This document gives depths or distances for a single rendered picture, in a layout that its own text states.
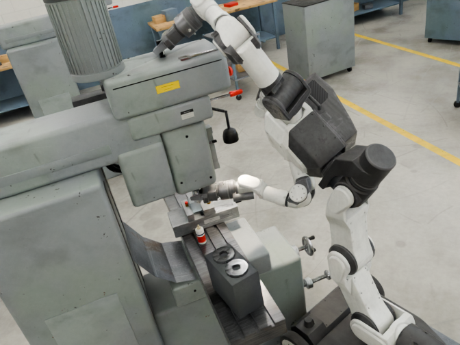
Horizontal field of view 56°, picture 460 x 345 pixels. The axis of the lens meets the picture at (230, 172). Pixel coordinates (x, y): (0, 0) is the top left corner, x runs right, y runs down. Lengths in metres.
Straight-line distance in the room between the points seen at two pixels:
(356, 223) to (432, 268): 1.64
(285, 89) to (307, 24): 4.62
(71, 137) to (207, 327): 1.20
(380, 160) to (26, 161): 1.25
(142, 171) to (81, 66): 0.46
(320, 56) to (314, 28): 0.41
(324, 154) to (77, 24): 0.97
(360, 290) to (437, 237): 1.72
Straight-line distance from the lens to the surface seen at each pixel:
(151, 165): 1.77
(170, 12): 7.92
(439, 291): 3.24
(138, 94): 1.65
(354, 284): 1.97
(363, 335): 2.08
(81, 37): 1.62
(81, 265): 1.84
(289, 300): 2.46
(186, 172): 1.85
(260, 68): 1.48
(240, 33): 1.47
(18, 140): 1.72
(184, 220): 2.23
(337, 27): 6.48
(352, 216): 1.76
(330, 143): 1.65
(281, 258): 2.30
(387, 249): 3.48
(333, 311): 2.28
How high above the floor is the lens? 2.33
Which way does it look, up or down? 31 degrees down
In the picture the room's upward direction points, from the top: 11 degrees counter-clockwise
